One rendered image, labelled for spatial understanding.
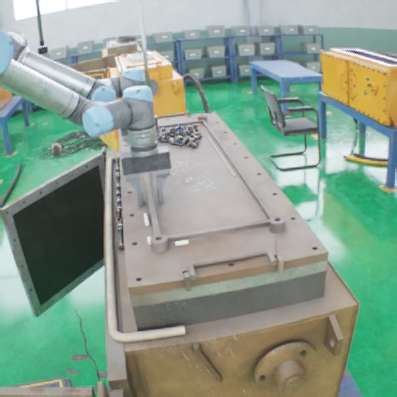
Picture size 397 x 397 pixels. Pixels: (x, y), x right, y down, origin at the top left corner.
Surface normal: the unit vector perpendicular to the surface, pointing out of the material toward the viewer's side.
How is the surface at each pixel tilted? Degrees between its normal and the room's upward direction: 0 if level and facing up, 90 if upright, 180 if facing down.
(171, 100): 90
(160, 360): 90
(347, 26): 90
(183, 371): 90
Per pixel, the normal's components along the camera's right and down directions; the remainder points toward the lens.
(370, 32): 0.18, 0.42
